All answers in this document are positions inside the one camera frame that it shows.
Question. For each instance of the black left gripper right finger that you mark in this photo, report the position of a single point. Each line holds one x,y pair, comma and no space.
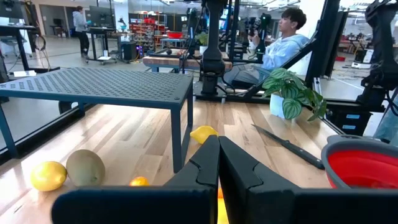
280,205

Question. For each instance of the dark background monitor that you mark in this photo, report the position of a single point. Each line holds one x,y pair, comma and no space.
101,15

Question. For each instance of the shelf with red bins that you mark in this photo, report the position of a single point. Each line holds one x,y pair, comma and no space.
147,28

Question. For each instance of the red plastic bin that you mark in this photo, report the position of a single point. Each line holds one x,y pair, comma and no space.
175,35

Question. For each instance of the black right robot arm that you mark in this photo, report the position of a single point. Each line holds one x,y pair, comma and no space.
213,46

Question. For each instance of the small background potted plant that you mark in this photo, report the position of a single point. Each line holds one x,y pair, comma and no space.
202,39

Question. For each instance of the green plant in white pot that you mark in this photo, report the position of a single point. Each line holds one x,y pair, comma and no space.
289,93

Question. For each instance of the black computer tower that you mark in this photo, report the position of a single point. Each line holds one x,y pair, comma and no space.
129,51

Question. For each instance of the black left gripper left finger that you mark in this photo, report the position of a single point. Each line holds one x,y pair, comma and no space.
140,205

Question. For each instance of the black perforated metal riser stand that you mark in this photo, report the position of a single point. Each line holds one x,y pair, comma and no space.
93,84

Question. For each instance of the brown green plastic kiwi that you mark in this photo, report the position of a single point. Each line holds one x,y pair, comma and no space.
85,168

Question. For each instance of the black background robot arm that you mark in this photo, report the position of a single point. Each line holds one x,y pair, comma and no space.
382,62

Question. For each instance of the wooden workbench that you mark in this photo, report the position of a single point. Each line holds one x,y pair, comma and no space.
174,60

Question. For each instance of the person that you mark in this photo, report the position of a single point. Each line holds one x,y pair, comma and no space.
280,49
80,28

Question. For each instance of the black storage boxes blue labels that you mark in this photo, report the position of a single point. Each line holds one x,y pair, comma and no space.
348,121

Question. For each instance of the orange plastic pear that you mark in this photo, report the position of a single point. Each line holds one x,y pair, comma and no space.
139,181

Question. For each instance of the black rolling desk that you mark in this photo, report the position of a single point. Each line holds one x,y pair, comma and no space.
99,31

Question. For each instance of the red collapsible colander grey rim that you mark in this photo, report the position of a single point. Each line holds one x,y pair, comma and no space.
363,168

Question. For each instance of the black background desk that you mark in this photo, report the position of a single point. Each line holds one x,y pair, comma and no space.
18,31

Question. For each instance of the black kitchen knife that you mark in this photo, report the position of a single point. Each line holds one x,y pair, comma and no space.
289,146

